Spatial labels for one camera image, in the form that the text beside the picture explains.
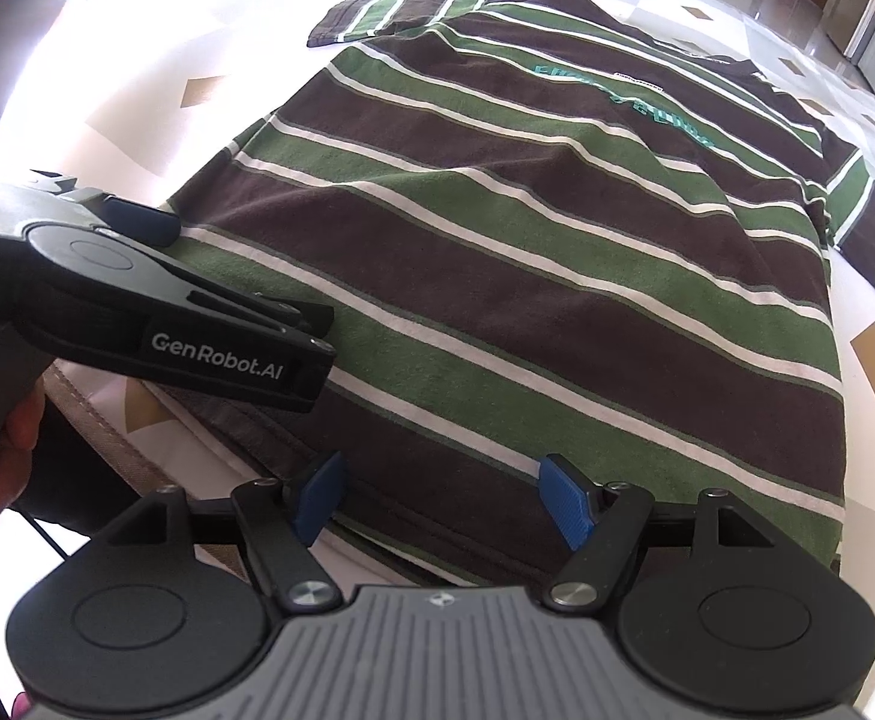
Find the green brown striped shirt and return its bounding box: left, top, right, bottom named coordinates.
left=172, top=0, right=875, bottom=583

